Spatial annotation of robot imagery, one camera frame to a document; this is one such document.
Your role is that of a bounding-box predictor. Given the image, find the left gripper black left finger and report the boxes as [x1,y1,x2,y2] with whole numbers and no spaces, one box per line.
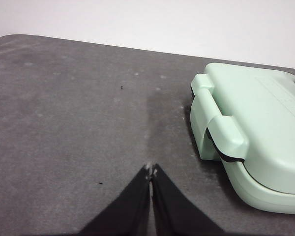
[78,164,153,236]

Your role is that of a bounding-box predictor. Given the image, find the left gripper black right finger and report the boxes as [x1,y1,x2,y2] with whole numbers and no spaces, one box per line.
[151,163,225,236]

